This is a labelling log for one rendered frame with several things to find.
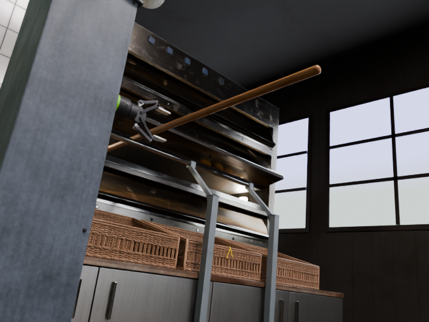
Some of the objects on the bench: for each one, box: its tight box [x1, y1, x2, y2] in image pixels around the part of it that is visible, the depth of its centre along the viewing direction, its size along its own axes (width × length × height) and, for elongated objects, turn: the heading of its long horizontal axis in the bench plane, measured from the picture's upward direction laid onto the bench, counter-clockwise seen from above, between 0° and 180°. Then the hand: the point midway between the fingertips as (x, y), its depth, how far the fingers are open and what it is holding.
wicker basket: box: [141, 220, 262, 281], centre depth 217 cm, size 49×56×28 cm
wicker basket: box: [85, 209, 180, 269], centre depth 180 cm, size 49×56×28 cm
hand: (165, 126), depth 173 cm, fingers open, 13 cm apart
